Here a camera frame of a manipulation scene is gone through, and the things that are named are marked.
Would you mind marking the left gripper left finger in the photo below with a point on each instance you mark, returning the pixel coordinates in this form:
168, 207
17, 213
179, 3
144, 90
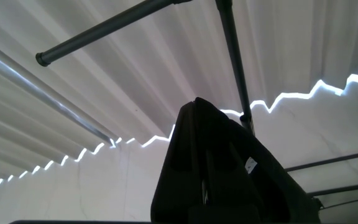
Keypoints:
179, 186

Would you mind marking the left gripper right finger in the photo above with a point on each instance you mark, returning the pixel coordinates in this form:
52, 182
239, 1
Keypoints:
228, 199

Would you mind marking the white curtain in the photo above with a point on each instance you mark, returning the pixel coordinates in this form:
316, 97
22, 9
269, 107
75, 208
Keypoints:
135, 77

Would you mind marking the black clothes rack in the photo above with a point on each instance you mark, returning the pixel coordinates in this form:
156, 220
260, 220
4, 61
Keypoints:
104, 28

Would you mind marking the black garment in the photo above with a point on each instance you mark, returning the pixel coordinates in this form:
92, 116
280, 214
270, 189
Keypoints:
278, 186

